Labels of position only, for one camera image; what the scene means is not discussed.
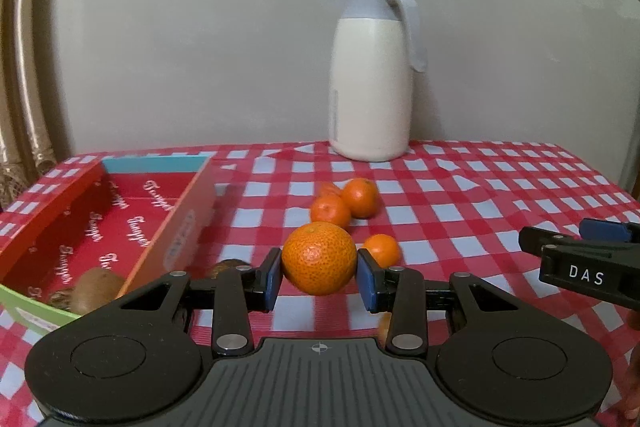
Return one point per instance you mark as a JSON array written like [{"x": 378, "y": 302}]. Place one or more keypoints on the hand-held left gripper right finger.
[{"x": 365, "y": 282}]

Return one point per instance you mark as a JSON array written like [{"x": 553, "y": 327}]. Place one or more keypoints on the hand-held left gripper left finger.
[{"x": 272, "y": 281}]

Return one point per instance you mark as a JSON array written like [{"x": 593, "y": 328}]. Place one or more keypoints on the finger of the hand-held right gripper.
[
  {"x": 607, "y": 231},
  {"x": 542, "y": 238}
]

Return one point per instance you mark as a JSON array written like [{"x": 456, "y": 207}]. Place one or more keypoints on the small wrinkled orange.
[{"x": 384, "y": 328}]

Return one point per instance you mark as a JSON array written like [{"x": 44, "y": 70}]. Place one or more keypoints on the large orange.
[{"x": 319, "y": 258}]

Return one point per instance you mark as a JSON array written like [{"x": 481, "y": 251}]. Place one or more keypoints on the red cardboard box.
[{"x": 120, "y": 217}]

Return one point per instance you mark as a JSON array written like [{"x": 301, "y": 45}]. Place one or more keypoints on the person's right hand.
[{"x": 635, "y": 357}]

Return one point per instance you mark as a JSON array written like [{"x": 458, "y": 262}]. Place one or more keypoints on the brown kiwi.
[
  {"x": 229, "y": 264},
  {"x": 95, "y": 290}
]

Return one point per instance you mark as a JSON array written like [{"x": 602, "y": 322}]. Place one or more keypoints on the red checkered tablecloth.
[{"x": 480, "y": 192}]

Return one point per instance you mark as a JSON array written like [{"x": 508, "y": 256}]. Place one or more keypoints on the white thermos jug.
[{"x": 370, "y": 92}]

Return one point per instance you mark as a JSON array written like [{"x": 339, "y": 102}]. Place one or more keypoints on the dark walnut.
[{"x": 61, "y": 298}]

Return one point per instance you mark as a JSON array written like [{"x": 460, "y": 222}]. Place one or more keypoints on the beige curtain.
[{"x": 30, "y": 107}]

